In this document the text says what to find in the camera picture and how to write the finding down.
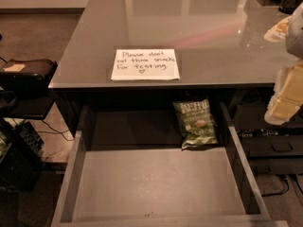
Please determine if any black floor cable left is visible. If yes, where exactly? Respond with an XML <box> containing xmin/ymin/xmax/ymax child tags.
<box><xmin>12</xmin><ymin>118</ymin><xmax>75</xmax><ymax>142</ymax></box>

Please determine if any black lower drawer unit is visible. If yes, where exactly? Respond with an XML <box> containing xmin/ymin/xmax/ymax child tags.
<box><xmin>233</xmin><ymin>92</ymin><xmax>303</xmax><ymax>177</ymax></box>

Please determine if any black floor cable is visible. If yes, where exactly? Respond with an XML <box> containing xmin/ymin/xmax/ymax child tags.
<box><xmin>12</xmin><ymin>118</ymin><xmax>75</xmax><ymax>142</ymax></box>
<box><xmin>259</xmin><ymin>173</ymin><xmax>303</xmax><ymax>203</ymax></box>

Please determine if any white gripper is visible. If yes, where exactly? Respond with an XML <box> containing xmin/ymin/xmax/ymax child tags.
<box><xmin>264</xmin><ymin>3</ymin><xmax>303</xmax><ymax>125</ymax></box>

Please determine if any grey counter cabinet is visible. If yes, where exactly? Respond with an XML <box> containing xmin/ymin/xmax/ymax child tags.
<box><xmin>50</xmin><ymin>0</ymin><xmax>296</xmax><ymax>130</ymax></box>

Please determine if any white handwritten paper note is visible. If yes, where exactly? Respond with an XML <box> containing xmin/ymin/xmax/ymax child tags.
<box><xmin>111</xmin><ymin>49</ymin><xmax>180</xmax><ymax>80</ymax></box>

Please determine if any black bag with label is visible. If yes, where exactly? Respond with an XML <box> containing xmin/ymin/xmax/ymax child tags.
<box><xmin>0</xmin><ymin>59</ymin><xmax>58</xmax><ymax>95</ymax></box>

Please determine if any black floor cable right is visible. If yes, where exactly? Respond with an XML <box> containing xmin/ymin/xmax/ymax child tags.
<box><xmin>259</xmin><ymin>173</ymin><xmax>303</xmax><ymax>203</ymax></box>

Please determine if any black side shelf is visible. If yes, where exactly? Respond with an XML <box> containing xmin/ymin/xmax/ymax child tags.
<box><xmin>0</xmin><ymin>91</ymin><xmax>54</xmax><ymax>120</ymax></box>

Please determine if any open grey top drawer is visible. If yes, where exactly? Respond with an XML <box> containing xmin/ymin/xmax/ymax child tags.
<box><xmin>50</xmin><ymin>100</ymin><xmax>290</xmax><ymax>227</ymax></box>

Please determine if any black crate on floor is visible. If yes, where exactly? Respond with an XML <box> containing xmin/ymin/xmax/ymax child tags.
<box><xmin>0</xmin><ymin>122</ymin><xmax>44</xmax><ymax>192</ymax></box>

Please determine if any green jalapeno chip bag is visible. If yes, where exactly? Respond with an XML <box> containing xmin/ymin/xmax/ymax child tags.
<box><xmin>172</xmin><ymin>99</ymin><xmax>218</xmax><ymax>149</ymax></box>

